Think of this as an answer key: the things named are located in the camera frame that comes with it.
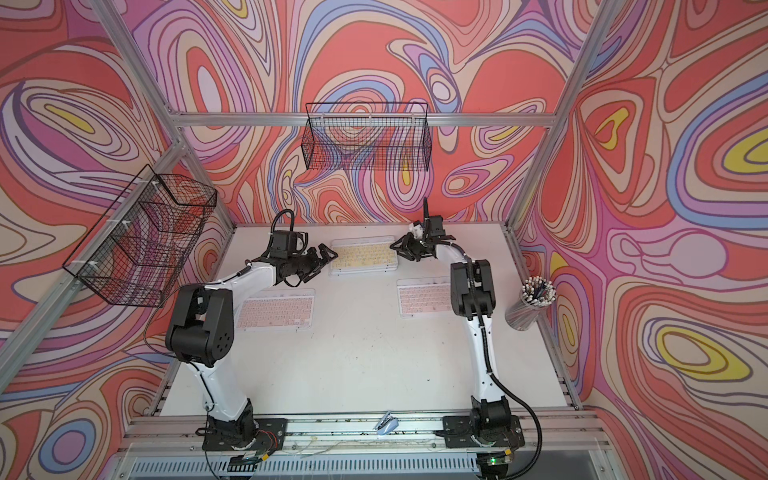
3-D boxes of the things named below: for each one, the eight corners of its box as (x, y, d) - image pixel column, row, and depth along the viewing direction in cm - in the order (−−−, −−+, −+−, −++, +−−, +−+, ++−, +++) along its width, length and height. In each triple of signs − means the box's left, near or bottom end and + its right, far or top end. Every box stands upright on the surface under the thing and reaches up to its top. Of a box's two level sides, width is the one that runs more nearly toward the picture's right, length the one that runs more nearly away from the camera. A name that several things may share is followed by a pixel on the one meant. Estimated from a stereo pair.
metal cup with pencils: (507, 332, 93) (529, 302, 79) (501, 308, 99) (520, 276, 85) (534, 332, 93) (561, 302, 79) (526, 308, 99) (549, 276, 85)
